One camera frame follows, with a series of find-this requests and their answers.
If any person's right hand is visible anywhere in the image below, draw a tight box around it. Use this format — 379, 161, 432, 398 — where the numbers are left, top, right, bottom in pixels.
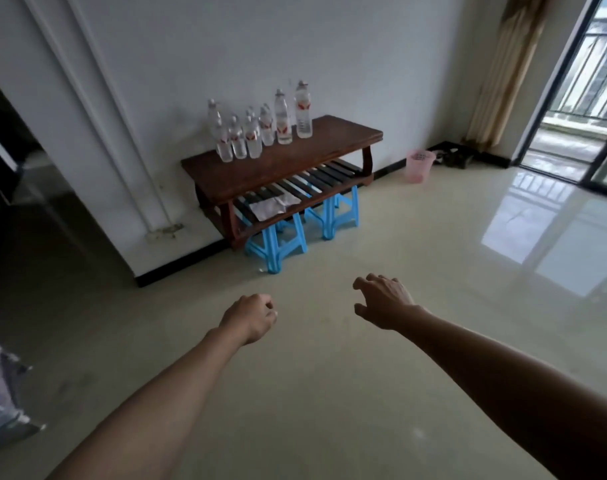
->
352, 273, 426, 332

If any pink plastic basket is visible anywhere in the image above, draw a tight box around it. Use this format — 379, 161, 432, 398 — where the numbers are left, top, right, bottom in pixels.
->
406, 149, 437, 185

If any person's left hand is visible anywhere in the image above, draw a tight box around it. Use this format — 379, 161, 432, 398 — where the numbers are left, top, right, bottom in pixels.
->
220, 294, 279, 346

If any balcony railing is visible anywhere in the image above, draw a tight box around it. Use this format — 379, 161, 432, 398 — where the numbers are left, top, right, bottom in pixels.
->
550, 31, 607, 123

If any brown wooden table with shelf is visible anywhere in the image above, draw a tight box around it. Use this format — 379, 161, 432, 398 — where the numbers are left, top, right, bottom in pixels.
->
181, 115, 384, 251

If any white wall pipe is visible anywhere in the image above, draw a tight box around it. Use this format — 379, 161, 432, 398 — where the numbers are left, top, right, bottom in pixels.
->
65, 0, 184, 234
21, 0, 157, 239

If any person's left forearm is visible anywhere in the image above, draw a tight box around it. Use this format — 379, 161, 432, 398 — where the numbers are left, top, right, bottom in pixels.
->
46, 320, 247, 480

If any group of clear water bottles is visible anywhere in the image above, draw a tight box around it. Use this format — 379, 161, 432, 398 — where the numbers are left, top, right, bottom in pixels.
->
207, 80, 314, 163

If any patterned grey fabric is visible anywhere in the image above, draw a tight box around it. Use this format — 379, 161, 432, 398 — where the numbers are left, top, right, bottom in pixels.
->
0, 334, 47, 446

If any blue plastic stool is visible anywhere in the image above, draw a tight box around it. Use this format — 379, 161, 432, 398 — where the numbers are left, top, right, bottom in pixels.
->
243, 212, 308, 275
303, 186, 360, 241

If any dark sliding glass door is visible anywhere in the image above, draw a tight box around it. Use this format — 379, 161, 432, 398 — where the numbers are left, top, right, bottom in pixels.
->
512, 0, 607, 201

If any white cloth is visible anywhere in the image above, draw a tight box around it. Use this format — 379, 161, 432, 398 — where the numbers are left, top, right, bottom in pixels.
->
248, 192, 302, 222

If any person's right forearm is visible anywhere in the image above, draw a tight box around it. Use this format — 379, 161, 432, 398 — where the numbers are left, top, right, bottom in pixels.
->
396, 306, 607, 480

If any beige curtain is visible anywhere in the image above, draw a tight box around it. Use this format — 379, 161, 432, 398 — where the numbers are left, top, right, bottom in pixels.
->
465, 0, 555, 153

